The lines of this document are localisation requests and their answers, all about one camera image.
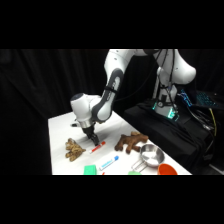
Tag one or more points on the blue lit device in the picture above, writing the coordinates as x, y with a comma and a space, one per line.
185, 97

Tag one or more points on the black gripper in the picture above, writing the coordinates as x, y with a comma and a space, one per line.
88, 131

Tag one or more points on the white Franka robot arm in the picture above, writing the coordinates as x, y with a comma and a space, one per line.
110, 90

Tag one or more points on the teal lit keyboard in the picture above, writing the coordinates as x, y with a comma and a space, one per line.
206, 99

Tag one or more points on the black curtain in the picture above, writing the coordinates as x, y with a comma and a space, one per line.
40, 93

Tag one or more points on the blue marker pen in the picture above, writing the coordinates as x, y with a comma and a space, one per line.
109, 162

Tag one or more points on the red marker pen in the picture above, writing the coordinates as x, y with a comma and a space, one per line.
98, 146

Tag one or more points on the orange bowl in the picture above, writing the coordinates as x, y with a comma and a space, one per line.
166, 169

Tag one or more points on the green block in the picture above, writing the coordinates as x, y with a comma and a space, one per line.
89, 170

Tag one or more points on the tan plush toy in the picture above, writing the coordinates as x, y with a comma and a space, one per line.
74, 149

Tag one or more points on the brown plush toy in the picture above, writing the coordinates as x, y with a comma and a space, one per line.
130, 141

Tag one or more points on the black covered robot stand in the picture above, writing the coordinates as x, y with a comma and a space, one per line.
173, 133

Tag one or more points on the metal measuring cup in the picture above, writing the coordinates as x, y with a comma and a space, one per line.
151, 156

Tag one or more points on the light green object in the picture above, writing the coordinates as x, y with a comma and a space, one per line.
134, 173

